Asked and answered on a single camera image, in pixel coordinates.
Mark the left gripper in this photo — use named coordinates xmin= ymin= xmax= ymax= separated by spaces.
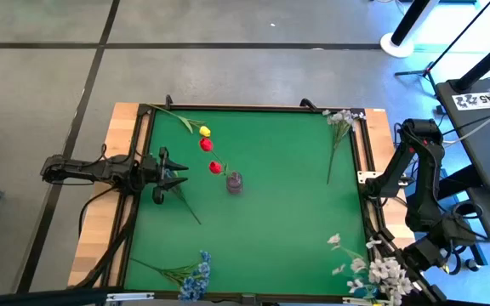
xmin=138 ymin=146 xmax=190 ymax=206

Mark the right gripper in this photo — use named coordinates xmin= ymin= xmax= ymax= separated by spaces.
xmin=371 ymin=231 xmax=447 ymax=303

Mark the blue flower bunch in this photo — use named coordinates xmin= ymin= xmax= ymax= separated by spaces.
xmin=164 ymin=168 xmax=202 ymax=226
xmin=128 ymin=249 xmax=213 ymax=302

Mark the white flower bunch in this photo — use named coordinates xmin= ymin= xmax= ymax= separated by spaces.
xmin=327 ymin=232 xmax=416 ymax=306

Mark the red tulip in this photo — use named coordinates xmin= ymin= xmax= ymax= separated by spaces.
xmin=198 ymin=136 xmax=233 ymax=176
xmin=208 ymin=160 xmax=231 ymax=177

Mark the yellow tulip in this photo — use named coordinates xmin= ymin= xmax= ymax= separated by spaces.
xmin=147 ymin=103 xmax=213 ymax=139

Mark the teal textured glass vase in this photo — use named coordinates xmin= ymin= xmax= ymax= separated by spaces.
xmin=352 ymin=284 xmax=379 ymax=299

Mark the pink ribbed glass vase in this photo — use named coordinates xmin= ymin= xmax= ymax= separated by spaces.
xmin=225 ymin=170 xmax=244 ymax=196

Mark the white flower sprig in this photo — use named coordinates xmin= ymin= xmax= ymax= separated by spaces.
xmin=322 ymin=108 xmax=368 ymax=186

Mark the wooden table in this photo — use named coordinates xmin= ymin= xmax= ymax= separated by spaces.
xmin=66 ymin=101 xmax=417 ymax=298

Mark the white paper label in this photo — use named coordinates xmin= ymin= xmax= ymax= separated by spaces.
xmin=451 ymin=90 xmax=490 ymax=112

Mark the black bar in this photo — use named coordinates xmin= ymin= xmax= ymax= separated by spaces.
xmin=0 ymin=287 xmax=123 ymax=306

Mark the black tripod stand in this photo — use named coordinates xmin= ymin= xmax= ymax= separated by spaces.
xmin=393 ymin=0 xmax=490 ymax=88

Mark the black gantry frame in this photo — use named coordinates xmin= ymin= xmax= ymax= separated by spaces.
xmin=164 ymin=94 xmax=319 ymax=111

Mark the black table frame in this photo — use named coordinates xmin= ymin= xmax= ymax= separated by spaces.
xmin=117 ymin=103 xmax=385 ymax=303

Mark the black cable bundle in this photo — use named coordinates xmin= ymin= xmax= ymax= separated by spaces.
xmin=77 ymin=186 xmax=138 ymax=292

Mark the aluminium bracket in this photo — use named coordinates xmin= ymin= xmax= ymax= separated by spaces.
xmin=105 ymin=292 xmax=156 ymax=303

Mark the black post white base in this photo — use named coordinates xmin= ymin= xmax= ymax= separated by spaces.
xmin=379 ymin=0 xmax=432 ymax=60

